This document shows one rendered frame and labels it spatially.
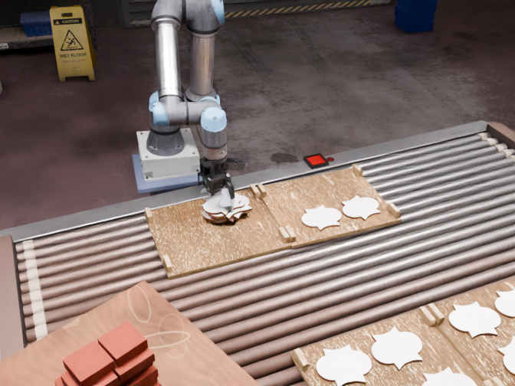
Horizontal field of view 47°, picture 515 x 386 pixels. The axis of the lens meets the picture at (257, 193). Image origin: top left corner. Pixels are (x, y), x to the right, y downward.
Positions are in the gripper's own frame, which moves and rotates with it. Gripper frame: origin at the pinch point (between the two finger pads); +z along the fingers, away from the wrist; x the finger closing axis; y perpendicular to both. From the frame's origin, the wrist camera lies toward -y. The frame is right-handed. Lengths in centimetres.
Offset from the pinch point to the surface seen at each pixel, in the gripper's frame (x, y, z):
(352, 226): 34.3, -28.6, 5.5
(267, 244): 21.6, -0.6, 5.6
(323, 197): 16.4, -33.3, 5.6
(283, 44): -268, -296, 100
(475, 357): 92, -10, 5
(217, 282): 22.5, 21.1, 7.5
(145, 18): -403, -225, 92
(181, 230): -3.3, 15.5, 5.6
